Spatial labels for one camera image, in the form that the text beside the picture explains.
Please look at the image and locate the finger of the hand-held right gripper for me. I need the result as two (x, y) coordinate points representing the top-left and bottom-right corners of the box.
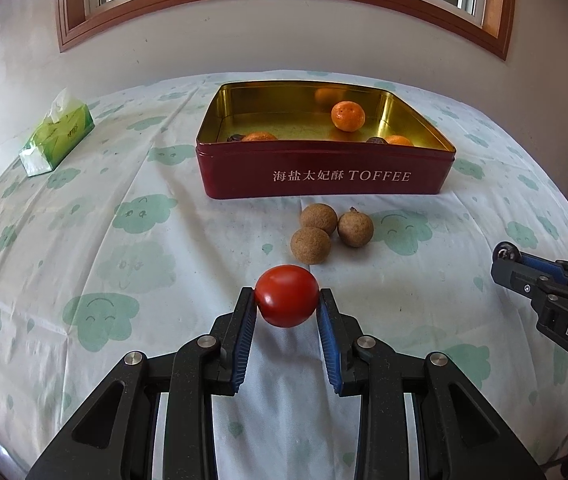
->
(519, 254), (568, 287)
(490, 259), (568, 311)

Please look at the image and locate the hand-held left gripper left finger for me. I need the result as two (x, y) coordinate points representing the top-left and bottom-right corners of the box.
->
(26, 287), (259, 480)

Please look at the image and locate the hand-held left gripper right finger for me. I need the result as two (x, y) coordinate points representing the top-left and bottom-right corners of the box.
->
(316, 287), (547, 480)

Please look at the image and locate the red tomato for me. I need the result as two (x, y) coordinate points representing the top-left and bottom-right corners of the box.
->
(255, 265), (321, 329)

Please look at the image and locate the red metal tin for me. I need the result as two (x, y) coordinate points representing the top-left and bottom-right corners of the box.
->
(195, 81), (457, 202)

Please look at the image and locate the brown longan with stem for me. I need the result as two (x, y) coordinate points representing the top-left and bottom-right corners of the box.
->
(338, 206), (375, 248)

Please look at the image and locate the white green cloud-print tablecloth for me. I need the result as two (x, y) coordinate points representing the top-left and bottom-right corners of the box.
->
(0, 71), (568, 480)

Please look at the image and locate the green tissue pack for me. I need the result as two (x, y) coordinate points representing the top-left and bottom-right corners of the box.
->
(18, 87), (95, 177)

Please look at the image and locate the wooden framed window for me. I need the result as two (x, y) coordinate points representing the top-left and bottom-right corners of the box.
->
(56, 0), (517, 61)

